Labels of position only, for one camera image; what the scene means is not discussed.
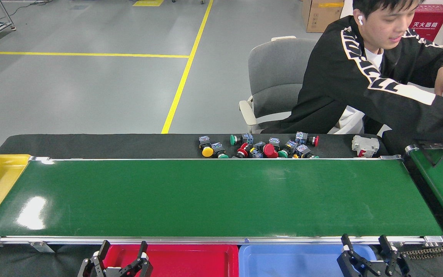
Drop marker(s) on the red push button switch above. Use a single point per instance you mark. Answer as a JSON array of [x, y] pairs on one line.
[[270, 150], [274, 141], [301, 137], [242, 152], [256, 153]]

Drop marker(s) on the yellow push button switch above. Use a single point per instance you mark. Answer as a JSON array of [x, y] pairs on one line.
[[207, 151]]

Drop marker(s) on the red fire extinguisher box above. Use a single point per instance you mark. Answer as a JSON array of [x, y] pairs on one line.
[[431, 23]]

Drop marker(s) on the white circuit breaker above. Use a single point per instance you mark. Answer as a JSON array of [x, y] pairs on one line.
[[364, 145]]

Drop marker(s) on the green feeder conveyor belt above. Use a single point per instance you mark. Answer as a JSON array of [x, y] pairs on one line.
[[442, 184]]

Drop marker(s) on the long green conveyor belt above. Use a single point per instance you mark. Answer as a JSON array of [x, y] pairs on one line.
[[206, 196]]

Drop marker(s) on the blue plastic tray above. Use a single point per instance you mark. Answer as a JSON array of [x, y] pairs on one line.
[[290, 263]]

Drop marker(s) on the grey office chair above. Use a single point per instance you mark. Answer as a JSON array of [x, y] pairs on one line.
[[275, 69]]

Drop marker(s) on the red plastic tray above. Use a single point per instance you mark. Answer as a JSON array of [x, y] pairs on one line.
[[183, 261]]

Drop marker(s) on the white earbud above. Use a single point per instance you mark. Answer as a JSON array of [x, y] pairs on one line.
[[360, 20]]

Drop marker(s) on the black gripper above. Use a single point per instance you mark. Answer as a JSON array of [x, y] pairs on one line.
[[113, 273], [381, 271]]

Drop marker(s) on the person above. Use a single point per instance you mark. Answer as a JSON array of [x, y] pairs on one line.
[[333, 96]]

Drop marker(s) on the brown cardboard box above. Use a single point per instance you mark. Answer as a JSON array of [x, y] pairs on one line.
[[321, 15]]

